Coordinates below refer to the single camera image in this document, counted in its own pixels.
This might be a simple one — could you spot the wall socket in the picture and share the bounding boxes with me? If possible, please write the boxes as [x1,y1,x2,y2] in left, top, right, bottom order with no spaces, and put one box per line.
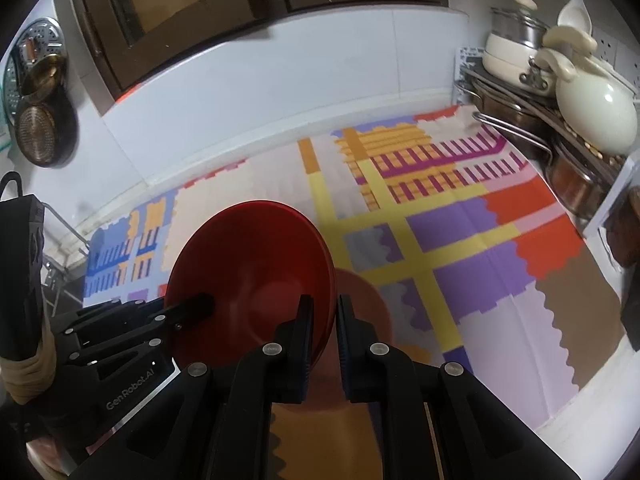
[590,30,640,86]

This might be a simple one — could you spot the glass jar of chili sauce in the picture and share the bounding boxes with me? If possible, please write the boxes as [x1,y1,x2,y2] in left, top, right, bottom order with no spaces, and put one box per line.
[607,200,640,271]

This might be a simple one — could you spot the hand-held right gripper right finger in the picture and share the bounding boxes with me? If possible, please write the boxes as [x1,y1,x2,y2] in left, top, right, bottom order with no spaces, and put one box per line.
[335,294,563,480]

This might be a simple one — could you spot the cream pot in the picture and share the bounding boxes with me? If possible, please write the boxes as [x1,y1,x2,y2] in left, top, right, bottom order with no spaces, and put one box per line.
[482,32,558,96]

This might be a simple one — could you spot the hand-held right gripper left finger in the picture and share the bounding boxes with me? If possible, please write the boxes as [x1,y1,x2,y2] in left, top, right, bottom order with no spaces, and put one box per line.
[67,294,316,480]

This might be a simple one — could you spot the person's left forearm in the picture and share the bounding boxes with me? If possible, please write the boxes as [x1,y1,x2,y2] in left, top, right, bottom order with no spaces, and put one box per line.
[30,437,71,478]

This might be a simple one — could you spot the copper pot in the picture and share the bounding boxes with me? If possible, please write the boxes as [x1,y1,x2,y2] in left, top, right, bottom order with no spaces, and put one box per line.
[545,145,613,221]

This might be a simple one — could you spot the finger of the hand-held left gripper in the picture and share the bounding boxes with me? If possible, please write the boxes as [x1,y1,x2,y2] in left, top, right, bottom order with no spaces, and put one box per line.
[55,299,168,341]
[70,294,216,366]

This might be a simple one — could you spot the red bowl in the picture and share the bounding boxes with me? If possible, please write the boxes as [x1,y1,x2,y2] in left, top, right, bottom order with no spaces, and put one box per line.
[165,201,336,371]

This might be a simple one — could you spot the white ceramic casserole pot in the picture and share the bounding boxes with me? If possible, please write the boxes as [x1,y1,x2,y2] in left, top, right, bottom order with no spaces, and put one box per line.
[537,27,640,156]

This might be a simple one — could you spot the black cable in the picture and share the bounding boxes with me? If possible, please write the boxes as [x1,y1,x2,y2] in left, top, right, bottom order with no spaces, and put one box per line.
[0,171,24,201]

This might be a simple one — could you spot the copper pan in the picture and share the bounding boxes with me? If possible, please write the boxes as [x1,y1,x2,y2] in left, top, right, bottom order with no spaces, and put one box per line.
[472,80,553,161]

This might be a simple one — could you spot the stainless steel pots on rack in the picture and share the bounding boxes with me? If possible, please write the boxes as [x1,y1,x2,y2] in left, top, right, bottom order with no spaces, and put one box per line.
[460,67,640,241]

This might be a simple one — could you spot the person's left hand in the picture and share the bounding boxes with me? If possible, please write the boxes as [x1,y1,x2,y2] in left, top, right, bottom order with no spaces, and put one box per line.
[0,332,57,406]

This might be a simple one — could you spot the colourful patterned mat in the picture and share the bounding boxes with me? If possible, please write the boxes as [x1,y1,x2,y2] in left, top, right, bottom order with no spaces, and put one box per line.
[82,109,628,480]

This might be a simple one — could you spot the white ladle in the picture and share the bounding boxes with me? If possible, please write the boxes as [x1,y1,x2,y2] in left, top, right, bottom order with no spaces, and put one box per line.
[557,0,593,31]

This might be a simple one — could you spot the black kitchen scale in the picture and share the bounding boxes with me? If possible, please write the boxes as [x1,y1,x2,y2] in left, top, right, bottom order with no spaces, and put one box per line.
[620,280,640,351]

